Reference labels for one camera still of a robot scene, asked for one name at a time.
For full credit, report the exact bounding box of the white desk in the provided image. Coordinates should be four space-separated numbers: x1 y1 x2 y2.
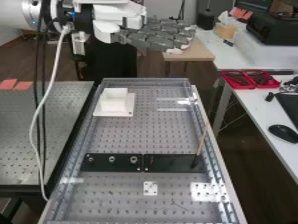
195 27 298 73
223 74 298 185

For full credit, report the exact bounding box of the black keyboard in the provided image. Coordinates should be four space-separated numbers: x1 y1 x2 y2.
274 92 298 132

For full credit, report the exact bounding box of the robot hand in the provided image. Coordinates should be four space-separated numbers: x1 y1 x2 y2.
71 0 198 56

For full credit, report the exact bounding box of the small white box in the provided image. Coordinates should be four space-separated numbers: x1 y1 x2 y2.
91 87 135 118

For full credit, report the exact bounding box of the thin stick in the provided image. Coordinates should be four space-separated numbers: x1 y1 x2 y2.
192 114 214 168

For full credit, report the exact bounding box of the black case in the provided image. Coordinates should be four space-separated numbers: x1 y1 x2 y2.
244 9 298 47

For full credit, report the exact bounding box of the black cable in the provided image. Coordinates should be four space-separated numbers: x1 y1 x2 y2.
33 0 50 188

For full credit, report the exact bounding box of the white cable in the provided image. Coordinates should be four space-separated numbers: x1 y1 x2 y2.
28 24 71 203

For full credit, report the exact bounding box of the black plate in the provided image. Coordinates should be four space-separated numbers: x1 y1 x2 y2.
79 152 207 174

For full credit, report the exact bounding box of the clear box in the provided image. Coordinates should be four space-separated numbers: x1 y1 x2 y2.
37 77 247 224

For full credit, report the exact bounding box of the black computer mouse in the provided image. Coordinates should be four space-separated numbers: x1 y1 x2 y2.
267 124 298 145

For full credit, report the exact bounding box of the wooden table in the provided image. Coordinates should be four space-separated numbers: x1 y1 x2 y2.
161 33 216 63

